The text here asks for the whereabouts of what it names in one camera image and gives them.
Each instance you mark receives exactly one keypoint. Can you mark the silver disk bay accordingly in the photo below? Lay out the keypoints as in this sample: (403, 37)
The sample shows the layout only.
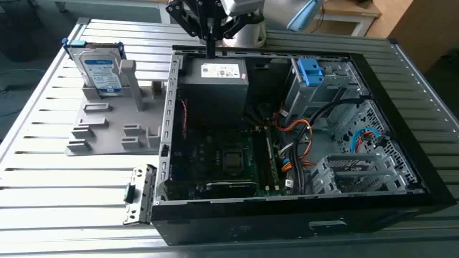
(357, 174)

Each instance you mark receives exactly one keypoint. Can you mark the silver optical drive cage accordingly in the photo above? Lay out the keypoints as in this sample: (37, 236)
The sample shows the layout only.
(311, 99)

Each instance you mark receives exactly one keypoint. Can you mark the green RAM stick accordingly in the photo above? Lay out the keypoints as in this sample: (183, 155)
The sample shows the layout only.
(269, 150)

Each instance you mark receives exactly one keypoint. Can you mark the grey power supply unit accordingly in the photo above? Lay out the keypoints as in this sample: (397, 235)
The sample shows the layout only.
(215, 102)

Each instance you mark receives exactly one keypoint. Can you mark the grey parts rack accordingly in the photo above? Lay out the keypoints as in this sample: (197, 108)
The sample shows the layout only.
(115, 126)

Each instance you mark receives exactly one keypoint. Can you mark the black graphics card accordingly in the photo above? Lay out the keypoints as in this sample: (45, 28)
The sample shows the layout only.
(232, 188)

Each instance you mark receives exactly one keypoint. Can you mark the hinged metal slot bracket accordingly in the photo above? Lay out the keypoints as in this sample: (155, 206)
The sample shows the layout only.
(143, 188)

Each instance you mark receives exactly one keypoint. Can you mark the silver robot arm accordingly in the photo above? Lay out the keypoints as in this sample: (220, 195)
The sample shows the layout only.
(251, 35)

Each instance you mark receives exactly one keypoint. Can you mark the black office chair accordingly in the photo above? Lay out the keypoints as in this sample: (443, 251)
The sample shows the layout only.
(21, 51)

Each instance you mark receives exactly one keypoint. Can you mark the green motherboard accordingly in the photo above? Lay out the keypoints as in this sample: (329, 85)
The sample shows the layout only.
(200, 161)

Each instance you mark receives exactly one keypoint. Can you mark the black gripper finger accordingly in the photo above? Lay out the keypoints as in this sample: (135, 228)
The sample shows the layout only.
(243, 22)
(183, 16)

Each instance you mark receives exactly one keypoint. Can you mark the blue plastic drive latch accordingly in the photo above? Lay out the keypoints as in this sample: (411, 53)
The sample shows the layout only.
(308, 72)

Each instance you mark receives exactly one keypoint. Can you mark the black PC case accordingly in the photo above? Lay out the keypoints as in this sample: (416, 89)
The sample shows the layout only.
(251, 223)

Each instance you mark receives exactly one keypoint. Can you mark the wooden desk white frame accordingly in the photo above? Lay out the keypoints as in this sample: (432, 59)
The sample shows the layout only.
(340, 9)

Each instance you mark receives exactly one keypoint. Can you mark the CPU socket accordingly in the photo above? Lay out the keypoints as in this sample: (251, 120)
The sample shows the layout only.
(232, 161)

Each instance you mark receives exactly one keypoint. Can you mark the wooden cabinet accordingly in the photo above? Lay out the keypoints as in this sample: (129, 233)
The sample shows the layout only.
(404, 32)

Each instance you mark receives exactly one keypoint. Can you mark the hard disk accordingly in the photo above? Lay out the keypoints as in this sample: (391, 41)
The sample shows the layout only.
(100, 72)

